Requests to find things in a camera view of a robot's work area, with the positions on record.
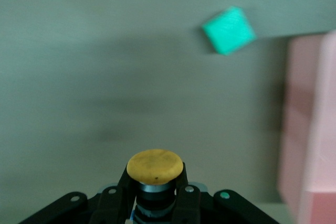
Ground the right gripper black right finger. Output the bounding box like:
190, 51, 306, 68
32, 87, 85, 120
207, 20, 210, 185
170, 162, 276, 224

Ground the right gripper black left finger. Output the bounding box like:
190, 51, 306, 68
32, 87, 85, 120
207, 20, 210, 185
18, 166, 138, 224

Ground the green foam cube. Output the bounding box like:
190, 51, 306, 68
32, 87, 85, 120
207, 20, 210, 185
201, 5, 257, 57

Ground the brown table cover sheet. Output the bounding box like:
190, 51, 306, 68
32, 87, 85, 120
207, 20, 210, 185
0, 0, 336, 224

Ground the pink plastic bin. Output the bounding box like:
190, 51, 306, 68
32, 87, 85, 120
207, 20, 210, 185
278, 29, 336, 224

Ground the yellow capped push button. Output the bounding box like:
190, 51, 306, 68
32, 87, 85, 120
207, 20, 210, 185
126, 150, 184, 224

